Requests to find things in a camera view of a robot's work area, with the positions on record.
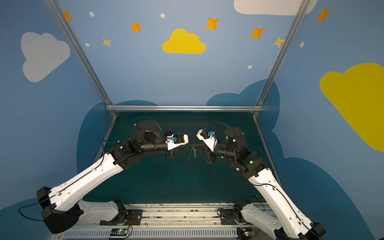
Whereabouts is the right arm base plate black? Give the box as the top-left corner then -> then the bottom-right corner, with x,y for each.
217,208 -> 245,225

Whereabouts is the back horizontal aluminium frame bar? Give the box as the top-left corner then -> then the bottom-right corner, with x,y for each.
106,105 -> 263,112

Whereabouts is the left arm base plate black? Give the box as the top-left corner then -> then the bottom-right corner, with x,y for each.
100,209 -> 143,226

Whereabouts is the diagonal aluminium frame post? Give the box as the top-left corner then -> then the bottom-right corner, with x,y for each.
252,0 -> 312,120
45,0 -> 113,107

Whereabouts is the left diagonal aluminium frame post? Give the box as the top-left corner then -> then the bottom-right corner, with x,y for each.
45,0 -> 113,107

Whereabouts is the right green circuit board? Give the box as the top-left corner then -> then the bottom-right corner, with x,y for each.
236,228 -> 256,240

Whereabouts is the white slotted cable duct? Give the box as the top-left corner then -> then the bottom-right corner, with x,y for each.
56,227 -> 237,240

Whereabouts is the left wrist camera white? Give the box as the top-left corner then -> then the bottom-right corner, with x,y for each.
165,134 -> 189,151

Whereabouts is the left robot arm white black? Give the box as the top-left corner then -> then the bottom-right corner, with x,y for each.
37,121 -> 189,234

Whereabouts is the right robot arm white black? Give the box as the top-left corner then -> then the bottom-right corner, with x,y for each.
196,128 -> 326,240

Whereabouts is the right diagonal aluminium frame post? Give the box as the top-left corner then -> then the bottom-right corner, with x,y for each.
252,0 -> 312,120

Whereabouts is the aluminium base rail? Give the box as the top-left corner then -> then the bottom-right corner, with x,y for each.
47,203 -> 310,240

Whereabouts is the green circuit board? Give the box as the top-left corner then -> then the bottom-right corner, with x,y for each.
236,228 -> 256,240
110,228 -> 129,239

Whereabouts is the left green circuit board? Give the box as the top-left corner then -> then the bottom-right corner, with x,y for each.
110,228 -> 129,239

